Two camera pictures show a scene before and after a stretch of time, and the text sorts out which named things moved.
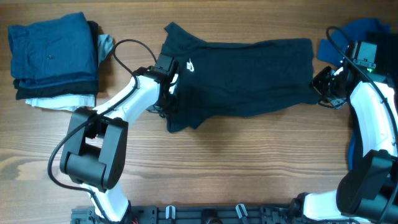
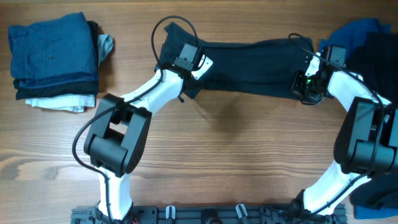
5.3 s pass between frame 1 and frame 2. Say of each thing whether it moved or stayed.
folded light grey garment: stayed
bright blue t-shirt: stayed
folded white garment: stayed
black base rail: stayed
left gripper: moved
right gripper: moved
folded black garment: stayed
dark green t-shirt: moved
